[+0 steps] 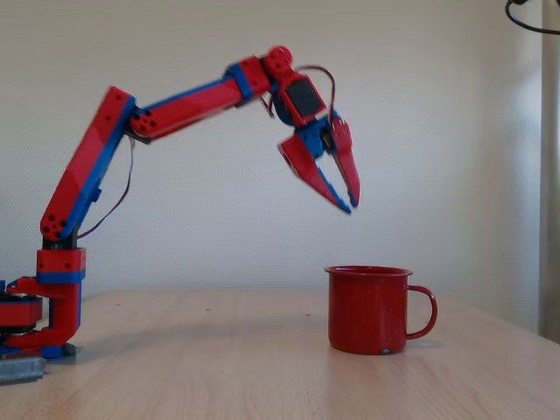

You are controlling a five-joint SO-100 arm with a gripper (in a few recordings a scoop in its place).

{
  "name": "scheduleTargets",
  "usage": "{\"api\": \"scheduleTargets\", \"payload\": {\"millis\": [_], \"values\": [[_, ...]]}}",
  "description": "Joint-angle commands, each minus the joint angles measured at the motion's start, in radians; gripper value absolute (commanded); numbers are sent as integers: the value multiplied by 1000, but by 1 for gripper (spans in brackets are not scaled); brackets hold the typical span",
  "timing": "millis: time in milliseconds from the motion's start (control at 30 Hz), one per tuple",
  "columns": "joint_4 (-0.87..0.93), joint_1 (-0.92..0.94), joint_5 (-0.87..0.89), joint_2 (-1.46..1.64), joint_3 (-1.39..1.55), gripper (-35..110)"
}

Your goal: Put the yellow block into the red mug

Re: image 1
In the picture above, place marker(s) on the red blue gripper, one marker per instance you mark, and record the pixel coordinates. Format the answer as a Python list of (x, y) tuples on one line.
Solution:
[(316, 141)]

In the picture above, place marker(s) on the red blue robot arm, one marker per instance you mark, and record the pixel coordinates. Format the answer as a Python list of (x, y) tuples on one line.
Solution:
[(87, 153)]

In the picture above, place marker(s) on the red enamel mug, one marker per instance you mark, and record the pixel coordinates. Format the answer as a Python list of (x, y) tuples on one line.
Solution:
[(365, 310)]

